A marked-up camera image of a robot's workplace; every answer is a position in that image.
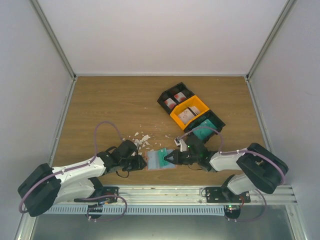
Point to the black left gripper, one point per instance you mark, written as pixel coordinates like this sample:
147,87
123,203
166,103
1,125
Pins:
138,165

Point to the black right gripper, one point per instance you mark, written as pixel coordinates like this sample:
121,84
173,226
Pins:
177,159

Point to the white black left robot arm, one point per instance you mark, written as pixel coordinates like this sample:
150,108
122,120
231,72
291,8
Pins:
47,186

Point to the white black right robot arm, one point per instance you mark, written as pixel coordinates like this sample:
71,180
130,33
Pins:
261,170

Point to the teal cards stack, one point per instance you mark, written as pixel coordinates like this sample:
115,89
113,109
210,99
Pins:
203,133

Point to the pink patterned cards in bin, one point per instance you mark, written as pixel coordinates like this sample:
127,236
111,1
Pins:
188,114

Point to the red white cards in bin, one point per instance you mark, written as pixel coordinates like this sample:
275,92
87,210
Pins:
171,102

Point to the black bin right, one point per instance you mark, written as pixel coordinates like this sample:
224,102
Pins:
208,115

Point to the yellow plastic bin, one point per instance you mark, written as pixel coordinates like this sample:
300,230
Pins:
193,101

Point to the black divided bin left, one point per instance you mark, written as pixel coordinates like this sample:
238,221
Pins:
171,92

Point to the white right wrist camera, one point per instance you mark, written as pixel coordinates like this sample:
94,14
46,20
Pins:
181,144

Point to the aluminium front rail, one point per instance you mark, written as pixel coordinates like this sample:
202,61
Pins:
195,195

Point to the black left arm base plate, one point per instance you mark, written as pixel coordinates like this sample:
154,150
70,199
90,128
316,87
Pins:
97,195

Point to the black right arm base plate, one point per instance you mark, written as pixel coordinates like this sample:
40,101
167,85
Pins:
217,195

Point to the grey slotted cable duct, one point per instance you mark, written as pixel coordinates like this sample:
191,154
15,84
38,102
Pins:
197,210

